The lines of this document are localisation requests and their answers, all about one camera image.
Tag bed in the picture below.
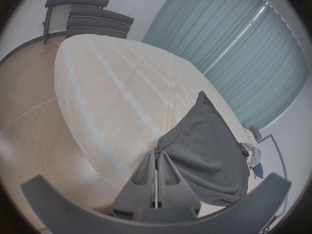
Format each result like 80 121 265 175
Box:
54 33 287 219

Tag dark blue garment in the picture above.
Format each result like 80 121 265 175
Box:
254 163 265 179

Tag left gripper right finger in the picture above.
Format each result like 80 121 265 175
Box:
156 153 201 215

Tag blue-green curtain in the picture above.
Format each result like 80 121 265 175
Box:
141 0 267 72
203 5 309 131

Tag black T-shirt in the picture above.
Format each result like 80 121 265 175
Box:
156 90 250 207

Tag white printed pillow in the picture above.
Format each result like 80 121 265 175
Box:
242 128 259 144

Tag black dressing table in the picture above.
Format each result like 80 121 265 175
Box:
43 0 110 45

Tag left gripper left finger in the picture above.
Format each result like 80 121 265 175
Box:
112 151 156 216

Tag grey garment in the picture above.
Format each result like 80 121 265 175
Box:
243 142 262 168

